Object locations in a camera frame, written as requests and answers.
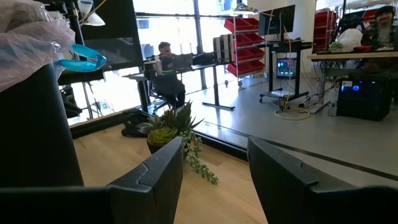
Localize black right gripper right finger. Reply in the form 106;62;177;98
247;136;398;224

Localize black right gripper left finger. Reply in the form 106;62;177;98
0;136;185;224

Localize black trash bin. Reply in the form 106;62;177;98
0;62;85;188

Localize pink plastic bag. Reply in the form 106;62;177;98
0;0;108;93

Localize white plastic bag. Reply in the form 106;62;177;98
337;27;364;53

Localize small green plant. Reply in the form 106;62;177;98
145;101;220;186

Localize person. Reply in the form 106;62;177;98
369;5;398;48
151;41;187;110

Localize black computer tower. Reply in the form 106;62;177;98
336;78;393;122

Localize small lit screen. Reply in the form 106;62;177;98
275;57;299;80

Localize black standing desk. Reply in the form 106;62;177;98
123;62;236;113

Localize wooden background table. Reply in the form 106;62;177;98
307;50;398;62

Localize red bin shelf rack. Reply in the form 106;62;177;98
213;17;267;79
312;11;339;53

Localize black computer monitor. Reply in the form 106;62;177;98
258;4;296;37

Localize coiled yellow cable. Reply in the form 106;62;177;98
273;106;312;121

